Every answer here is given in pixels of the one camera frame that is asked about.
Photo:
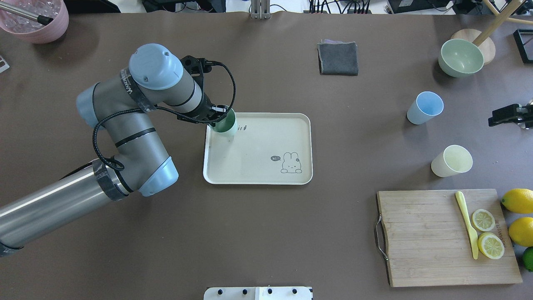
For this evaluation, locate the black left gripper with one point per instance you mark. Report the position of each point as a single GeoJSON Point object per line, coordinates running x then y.
{"type": "Point", "coordinates": [205, 108]}

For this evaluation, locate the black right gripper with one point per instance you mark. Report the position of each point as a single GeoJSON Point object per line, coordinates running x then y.
{"type": "Point", "coordinates": [504, 115]}

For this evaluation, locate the green cup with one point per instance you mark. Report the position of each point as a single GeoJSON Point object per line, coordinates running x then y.
{"type": "Point", "coordinates": [227, 127]}

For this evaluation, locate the cream yellow cup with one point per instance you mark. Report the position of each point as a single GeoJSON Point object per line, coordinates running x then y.
{"type": "Point", "coordinates": [454, 160]}

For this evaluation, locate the blue cup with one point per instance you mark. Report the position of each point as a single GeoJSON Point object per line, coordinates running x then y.
{"type": "Point", "coordinates": [426, 106]}

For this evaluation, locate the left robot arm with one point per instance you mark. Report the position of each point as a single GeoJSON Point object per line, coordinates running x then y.
{"type": "Point", "coordinates": [130, 154]}

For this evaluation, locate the cream tray with bunny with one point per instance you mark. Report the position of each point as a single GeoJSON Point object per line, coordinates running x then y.
{"type": "Point", "coordinates": [266, 149]}

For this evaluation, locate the green bowl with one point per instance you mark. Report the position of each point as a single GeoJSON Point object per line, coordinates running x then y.
{"type": "Point", "coordinates": [459, 58]}

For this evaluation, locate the wooden stand with base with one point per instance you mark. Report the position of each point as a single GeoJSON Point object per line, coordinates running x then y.
{"type": "Point", "coordinates": [482, 39]}

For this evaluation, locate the whole lemon upper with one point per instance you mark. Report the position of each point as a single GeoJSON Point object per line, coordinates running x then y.
{"type": "Point", "coordinates": [518, 200]}

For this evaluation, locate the whole lemon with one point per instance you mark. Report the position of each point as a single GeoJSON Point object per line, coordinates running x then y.
{"type": "Point", "coordinates": [518, 200]}
{"type": "Point", "coordinates": [521, 231]}

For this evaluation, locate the lemon slice upper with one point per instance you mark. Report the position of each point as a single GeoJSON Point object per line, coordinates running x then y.
{"type": "Point", "coordinates": [483, 220]}

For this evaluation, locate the lemon slice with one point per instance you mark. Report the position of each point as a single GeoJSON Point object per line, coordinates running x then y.
{"type": "Point", "coordinates": [483, 220]}
{"type": "Point", "coordinates": [491, 246]}

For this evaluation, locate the whole lemon lower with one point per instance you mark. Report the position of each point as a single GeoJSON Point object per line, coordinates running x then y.
{"type": "Point", "coordinates": [521, 231]}

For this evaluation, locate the lemon slice lower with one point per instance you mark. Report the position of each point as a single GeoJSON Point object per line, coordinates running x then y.
{"type": "Point", "coordinates": [491, 246]}

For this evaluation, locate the yellow plastic knife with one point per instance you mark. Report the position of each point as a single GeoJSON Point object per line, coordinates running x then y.
{"type": "Point", "coordinates": [472, 234]}

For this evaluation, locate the grey folded cloth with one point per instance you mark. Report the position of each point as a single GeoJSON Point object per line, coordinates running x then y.
{"type": "Point", "coordinates": [338, 58]}

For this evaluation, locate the green lime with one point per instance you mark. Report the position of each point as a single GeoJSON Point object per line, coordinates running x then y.
{"type": "Point", "coordinates": [527, 259]}

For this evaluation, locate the wooden cutting board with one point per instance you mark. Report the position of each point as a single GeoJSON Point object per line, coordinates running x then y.
{"type": "Point", "coordinates": [426, 242]}

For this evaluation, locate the pink bowl with ice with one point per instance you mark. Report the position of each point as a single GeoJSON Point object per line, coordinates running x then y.
{"type": "Point", "coordinates": [32, 31]}

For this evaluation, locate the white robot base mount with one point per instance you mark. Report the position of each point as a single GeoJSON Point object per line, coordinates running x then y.
{"type": "Point", "coordinates": [259, 293]}

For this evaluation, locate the metal scoop handle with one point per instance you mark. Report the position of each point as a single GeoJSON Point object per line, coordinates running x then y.
{"type": "Point", "coordinates": [43, 20]}

